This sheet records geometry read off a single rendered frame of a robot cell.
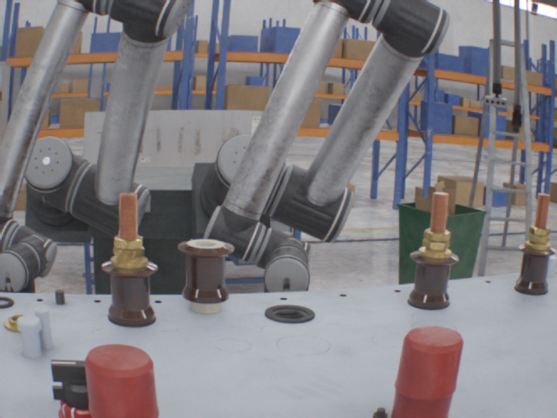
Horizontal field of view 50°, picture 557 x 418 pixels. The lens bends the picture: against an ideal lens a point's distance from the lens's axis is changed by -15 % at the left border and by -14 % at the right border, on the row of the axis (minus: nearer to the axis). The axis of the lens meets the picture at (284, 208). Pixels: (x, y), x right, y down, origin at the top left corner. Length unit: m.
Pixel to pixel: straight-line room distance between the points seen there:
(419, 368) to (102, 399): 0.32
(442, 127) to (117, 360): 9.69
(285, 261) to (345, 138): 0.56
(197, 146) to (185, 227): 3.17
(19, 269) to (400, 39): 1.14
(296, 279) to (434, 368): 0.95
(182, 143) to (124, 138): 3.95
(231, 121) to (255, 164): 4.20
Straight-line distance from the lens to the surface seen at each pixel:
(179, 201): 2.70
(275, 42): 9.03
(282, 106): 1.70
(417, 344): 0.69
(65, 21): 1.67
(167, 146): 5.83
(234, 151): 2.23
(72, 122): 8.79
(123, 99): 1.80
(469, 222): 5.45
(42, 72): 1.68
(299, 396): 0.85
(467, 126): 10.50
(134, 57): 1.69
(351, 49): 9.41
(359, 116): 1.95
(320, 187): 2.18
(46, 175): 2.20
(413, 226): 5.46
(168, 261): 3.25
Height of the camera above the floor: 1.75
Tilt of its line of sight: 11 degrees down
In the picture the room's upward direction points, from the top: 3 degrees clockwise
